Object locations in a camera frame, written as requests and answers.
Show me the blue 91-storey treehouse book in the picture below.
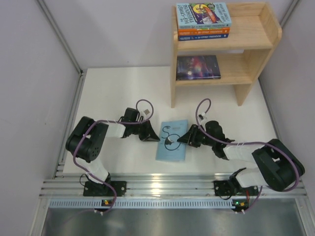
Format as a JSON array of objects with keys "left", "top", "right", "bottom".
[{"left": 178, "top": 33, "right": 229, "bottom": 41}]

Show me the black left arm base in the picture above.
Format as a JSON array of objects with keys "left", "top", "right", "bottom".
[{"left": 83, "top": 181, "right": 127, "bottom": 197}]

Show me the purple galaxy cover book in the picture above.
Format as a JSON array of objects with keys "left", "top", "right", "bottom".
[{"left": 176, "top": 55, "right": 221, "bottom": 81}]

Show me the light blue thin booklet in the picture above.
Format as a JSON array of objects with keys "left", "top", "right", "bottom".
[{"left": 156, "top": 119, "right": 188, "bottom": 162}]

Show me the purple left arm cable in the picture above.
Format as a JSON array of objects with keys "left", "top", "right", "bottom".
[{"left": 73, "top": 99, "right": 155, "bottom": 214}]

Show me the light blue 143-storey treehouse book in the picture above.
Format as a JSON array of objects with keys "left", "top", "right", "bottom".
[{"left": 175, "top": 2, "right": 232, "bottom": 29}]

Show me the aluminium mounting rail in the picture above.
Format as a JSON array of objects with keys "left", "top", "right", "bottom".
[{"left": 39, "top": 172, "right": 306, "bottom": 209}]

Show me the orange 78-storey treehouse book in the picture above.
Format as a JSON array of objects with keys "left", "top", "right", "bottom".
[{"left": 178, "top": 27, "right": 230, "bottom": 36}]

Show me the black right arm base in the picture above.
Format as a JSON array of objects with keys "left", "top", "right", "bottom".
[{"left": 213, "top": 180, "right": 236, "bottom": 200}]

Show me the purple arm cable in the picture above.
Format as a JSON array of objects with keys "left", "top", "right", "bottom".
[
  {"left": 195, "top": 98, "right": 301, "bottom": 214},
  {"left": 73, "top": 99, "right": 155, "bottom": 214}
]

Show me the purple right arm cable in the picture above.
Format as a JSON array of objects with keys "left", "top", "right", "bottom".
[{"left": 195, "top": 98, "right": 301, "bottom": 214}]

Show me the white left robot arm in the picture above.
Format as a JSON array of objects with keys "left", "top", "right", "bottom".
[{"left": 65, "top": 108, "right": 160, "bottom": 185}]

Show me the wooden two-tier shelf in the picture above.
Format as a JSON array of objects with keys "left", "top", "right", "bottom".
[{"left": 170, "top": 2, "right": 282, "bottom": 108}]

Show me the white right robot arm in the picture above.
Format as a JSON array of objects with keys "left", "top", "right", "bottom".
[{"left": 177, "top": 120, "right": 305, "bottom": 192}]

